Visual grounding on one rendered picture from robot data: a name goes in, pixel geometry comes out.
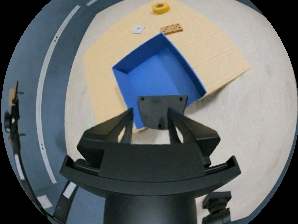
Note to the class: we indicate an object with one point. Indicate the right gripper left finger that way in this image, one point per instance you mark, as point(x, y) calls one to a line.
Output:
point(109, 130)

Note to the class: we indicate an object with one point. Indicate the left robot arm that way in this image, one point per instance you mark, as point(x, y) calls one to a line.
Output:
point(66, 195)

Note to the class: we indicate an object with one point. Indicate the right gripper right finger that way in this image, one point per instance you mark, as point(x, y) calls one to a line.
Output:
point(192, 132)

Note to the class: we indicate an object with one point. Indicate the yellow tape roll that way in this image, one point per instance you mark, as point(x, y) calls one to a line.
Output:
point(161, 8)

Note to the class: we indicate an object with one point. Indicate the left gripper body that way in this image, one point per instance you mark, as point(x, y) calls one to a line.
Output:
point(16, 108)

